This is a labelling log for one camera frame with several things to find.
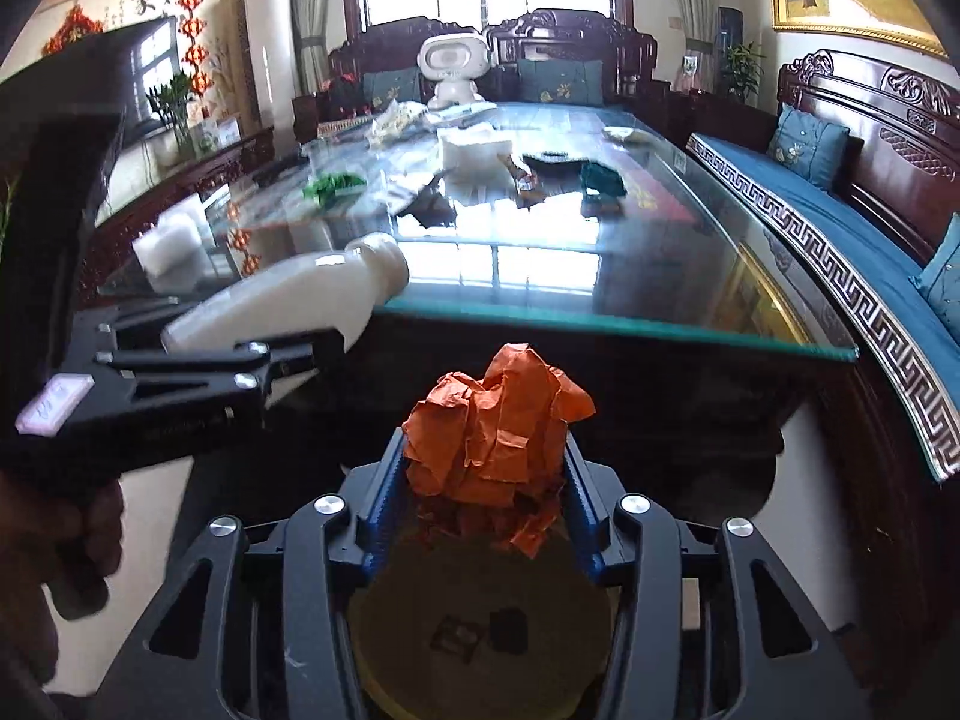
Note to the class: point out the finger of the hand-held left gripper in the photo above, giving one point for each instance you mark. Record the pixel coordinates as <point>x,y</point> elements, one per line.
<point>300,360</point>
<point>139,321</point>

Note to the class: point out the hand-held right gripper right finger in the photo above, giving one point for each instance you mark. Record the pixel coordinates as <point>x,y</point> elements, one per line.
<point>581,499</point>

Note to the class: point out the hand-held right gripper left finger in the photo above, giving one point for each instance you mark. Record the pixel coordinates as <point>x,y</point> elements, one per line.
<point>386,491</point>

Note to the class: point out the orange paper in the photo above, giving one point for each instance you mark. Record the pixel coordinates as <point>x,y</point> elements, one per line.
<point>495,427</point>

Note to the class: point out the yellow trash bin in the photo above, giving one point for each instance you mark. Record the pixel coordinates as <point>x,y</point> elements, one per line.
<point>420,619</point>

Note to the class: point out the person's left hand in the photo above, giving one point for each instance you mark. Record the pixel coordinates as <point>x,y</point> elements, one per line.
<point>34,540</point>

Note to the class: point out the dark wooden glass-topped table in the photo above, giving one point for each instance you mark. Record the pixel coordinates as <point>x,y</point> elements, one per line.
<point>637,390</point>

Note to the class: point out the green crumpled paper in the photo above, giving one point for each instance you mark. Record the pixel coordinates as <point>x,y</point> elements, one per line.
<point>335,186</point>

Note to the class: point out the black paper piece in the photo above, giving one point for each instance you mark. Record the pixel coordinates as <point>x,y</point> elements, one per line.
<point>431,206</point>

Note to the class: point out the green bamboo plant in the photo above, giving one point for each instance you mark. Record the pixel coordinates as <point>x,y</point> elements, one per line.
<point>174,109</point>

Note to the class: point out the black television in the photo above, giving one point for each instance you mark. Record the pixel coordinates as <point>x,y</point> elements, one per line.
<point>150,82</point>

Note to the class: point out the red knot hanging decoration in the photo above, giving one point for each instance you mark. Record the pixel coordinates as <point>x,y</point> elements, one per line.
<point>195,41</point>
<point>73,28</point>

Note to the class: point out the white crumpled plastic bag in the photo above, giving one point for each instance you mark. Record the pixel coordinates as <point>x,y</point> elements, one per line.
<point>396,124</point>

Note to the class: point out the teal embroidered pillow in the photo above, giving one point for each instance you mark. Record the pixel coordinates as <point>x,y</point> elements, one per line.
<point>561,81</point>
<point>943,270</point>
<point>808,148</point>
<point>391,88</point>

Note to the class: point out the red brown snack wrapper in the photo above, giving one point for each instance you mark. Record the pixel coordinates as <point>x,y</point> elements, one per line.
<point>525,180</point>

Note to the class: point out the white standing air conditioner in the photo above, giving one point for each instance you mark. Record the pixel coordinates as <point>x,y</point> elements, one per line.
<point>270,45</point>

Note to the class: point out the teal crumpled paper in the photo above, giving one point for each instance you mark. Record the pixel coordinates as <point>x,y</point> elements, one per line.
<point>602,180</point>

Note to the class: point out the black remote control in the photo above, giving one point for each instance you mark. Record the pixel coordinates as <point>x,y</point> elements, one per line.
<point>555,161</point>

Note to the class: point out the white robot toy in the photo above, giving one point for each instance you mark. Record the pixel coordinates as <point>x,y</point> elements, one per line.
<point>450,64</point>

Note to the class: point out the patterned curtain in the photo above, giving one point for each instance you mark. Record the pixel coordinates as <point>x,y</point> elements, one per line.
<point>309,7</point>
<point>694,0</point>

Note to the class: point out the blue patterned seat cushion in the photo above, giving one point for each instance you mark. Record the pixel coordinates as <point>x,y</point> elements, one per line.
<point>847,240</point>

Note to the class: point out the carved wooden sofa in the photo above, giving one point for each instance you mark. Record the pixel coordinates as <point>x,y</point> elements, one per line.
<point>570,34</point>

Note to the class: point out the green potted plant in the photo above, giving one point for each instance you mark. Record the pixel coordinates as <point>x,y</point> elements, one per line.
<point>741,71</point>

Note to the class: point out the carved wooden bench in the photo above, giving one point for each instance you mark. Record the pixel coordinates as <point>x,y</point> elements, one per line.
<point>900,142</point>

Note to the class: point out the water dispenser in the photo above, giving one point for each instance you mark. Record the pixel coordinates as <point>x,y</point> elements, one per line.
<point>729,34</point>

